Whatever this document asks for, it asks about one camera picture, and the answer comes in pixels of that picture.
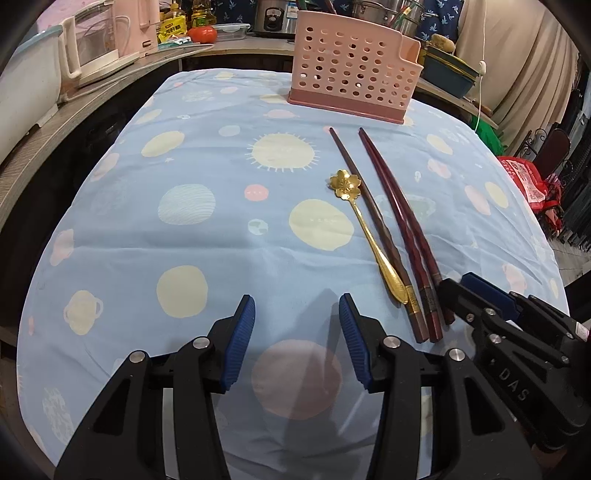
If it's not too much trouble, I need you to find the yellow label bottle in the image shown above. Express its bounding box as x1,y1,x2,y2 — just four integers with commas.
159,4,188,44

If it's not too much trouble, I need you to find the gold flower spoon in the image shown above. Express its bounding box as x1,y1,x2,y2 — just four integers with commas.
329,168,411,305

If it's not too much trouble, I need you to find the pink perforated utensil basket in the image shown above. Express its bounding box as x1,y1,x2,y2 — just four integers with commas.
286,9,423,124

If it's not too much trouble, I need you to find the beige curtain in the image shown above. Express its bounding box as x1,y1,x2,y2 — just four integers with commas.
455,0,578,153

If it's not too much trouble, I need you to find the white power cord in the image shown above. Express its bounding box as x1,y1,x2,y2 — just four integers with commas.
58,69,148,104

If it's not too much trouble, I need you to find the black metal chair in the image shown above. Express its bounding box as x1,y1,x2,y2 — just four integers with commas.
522,129,591,254

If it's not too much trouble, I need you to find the blue-green pot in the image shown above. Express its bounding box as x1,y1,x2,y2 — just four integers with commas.
422,44,481,97

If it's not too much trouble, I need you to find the dark red chopstick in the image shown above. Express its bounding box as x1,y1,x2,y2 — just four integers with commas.
362,129,455,325
359,128,443,343

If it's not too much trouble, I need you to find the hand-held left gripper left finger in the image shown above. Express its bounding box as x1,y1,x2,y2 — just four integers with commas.
54,295,256,480

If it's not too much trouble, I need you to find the pink white kitchen appliance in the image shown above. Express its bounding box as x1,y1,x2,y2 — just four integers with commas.
60,0,139,88

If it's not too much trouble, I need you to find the silver rice cooker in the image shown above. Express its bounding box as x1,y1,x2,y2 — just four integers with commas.
252,0,301,38

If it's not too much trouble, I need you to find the brown potato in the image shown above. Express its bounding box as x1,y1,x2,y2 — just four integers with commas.
427,33,455,54

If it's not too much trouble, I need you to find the cooking oil bottle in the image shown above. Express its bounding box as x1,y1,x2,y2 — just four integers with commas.
189,0,218,28

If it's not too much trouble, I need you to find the grey wooden counter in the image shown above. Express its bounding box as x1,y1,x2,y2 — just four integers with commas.
0,34,499,222

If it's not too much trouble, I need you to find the stainless steel steamer pot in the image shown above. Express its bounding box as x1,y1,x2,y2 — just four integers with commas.
351,0,426,38

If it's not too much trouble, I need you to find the clear food container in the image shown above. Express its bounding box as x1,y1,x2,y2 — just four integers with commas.
215,21,252,40

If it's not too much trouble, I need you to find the green plastic bag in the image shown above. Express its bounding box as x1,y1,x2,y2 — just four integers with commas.
475,117,506,155

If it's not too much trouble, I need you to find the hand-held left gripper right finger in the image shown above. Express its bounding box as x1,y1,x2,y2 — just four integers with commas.
338,293,541,480

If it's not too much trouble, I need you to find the red plastic bag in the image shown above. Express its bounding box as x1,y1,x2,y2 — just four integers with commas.
499,156,561,232

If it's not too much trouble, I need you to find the white plastic dish tub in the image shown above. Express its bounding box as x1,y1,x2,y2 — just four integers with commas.
0,25,63,158

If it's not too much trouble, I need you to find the white cable with switch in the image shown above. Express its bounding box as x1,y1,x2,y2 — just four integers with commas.
478,0,495,116

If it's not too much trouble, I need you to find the navy printed cloth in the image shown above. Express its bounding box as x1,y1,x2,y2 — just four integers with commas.
217,0,467,47

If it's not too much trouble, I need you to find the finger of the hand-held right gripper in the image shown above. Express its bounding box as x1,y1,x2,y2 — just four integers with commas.
461,271,579,332
438,278,498,326

